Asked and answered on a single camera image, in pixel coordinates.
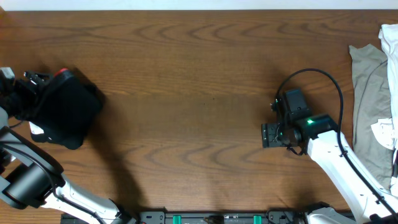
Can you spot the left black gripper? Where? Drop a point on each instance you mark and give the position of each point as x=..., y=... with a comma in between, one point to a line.
x=34, y=78

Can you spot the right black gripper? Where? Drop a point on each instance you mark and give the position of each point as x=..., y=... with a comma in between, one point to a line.
x=269, y=136

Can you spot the black leggings with grey waistband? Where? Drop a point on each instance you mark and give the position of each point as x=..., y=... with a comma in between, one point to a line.
x=66, y=106

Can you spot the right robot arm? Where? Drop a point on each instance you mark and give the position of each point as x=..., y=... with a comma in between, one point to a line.
x=320, y=138

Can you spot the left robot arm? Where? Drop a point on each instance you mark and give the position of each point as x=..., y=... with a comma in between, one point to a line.
x=39, y=181

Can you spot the folded white printed shirt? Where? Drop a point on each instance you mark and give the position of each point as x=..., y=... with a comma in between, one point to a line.
x=34, y=129

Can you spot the beige garment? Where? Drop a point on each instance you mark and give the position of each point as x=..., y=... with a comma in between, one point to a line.
x=372, y=102

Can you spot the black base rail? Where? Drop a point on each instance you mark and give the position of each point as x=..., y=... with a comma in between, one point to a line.
x=164, y=217

